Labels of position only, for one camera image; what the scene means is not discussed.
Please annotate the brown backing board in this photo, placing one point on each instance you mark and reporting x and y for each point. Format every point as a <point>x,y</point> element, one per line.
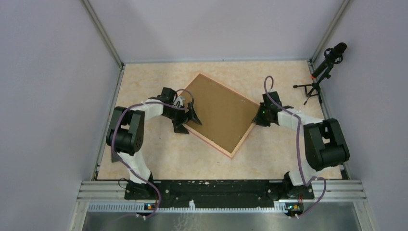
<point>223,111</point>

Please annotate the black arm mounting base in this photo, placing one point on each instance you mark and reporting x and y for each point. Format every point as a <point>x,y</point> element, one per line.
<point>217,193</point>

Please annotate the pink wooden picture frame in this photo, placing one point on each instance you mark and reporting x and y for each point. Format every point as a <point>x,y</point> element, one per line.
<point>223,153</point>

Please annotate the grey building baseplate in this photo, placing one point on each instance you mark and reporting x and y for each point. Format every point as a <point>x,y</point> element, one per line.
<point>115,157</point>

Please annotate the black microphone tripod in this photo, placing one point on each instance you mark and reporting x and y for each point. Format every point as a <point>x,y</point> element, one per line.
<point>314,88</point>

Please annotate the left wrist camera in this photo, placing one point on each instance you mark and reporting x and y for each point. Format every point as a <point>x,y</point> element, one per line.
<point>179,102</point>

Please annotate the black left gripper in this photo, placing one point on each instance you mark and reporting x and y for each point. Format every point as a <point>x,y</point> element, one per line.
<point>189,115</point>

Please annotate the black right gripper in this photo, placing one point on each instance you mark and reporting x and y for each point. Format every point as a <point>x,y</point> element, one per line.
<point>257,120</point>

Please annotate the white cable duct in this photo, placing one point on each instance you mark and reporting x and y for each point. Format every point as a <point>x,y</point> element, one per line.
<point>140,207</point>

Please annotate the black microphone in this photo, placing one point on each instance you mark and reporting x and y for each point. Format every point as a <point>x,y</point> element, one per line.
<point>332,56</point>

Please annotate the aluminium rail front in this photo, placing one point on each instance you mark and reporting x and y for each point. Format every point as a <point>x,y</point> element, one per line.
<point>111,190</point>

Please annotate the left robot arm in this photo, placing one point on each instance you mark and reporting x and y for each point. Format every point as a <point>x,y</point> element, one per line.
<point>125,134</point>

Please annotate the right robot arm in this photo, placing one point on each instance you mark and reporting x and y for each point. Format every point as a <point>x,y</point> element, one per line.
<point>320,144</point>

